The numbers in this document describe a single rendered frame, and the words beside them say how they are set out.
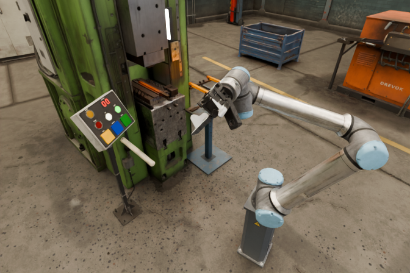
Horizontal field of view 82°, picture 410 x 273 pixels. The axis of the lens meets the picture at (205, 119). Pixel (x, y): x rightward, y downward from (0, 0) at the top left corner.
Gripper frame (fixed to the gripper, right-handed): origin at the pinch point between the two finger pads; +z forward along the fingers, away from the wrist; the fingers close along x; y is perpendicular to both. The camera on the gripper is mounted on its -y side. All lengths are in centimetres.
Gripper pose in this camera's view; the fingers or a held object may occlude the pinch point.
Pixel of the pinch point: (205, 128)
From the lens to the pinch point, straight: 75.4
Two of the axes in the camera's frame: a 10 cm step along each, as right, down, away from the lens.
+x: 5.8, -4.2, -7.0
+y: -6.8, -7.2, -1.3
